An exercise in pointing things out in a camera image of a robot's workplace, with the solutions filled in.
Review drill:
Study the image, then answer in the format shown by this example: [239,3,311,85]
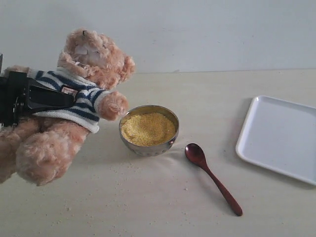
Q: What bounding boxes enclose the yellow millet grains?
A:
[121,113,176,147]

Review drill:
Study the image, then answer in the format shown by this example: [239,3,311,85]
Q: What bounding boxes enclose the beige teddy bear striped sweater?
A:
[0,29,135,186]

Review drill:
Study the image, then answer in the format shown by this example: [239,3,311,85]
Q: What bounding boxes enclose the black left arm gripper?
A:
[0,69,75,127]

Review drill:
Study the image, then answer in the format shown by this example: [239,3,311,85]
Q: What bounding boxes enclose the white rectangular plastic tray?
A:
[235,95,316,185]

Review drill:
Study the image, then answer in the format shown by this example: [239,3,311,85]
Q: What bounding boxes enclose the dark red wooden spoon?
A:
[184,143,243,216]

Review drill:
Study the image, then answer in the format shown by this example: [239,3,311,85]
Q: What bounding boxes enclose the steel bowl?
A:
[119,105,179,157]

